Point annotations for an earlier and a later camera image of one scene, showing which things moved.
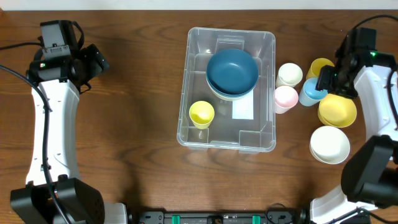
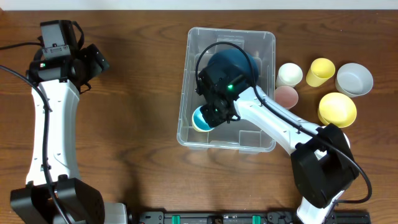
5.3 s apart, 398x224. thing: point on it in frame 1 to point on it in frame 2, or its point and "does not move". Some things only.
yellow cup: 316,66 does not move
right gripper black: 325,79 to 218,111
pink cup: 285,98 does not move
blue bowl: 232,71 does not move
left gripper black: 94,59 does not move
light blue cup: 308,95 to 200,120
